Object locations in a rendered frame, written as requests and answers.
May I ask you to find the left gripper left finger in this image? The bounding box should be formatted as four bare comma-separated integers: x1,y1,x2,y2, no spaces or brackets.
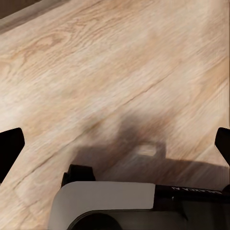
0,127,25,184

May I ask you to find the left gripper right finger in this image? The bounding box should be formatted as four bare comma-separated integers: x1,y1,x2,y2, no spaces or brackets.
215,127,230,166

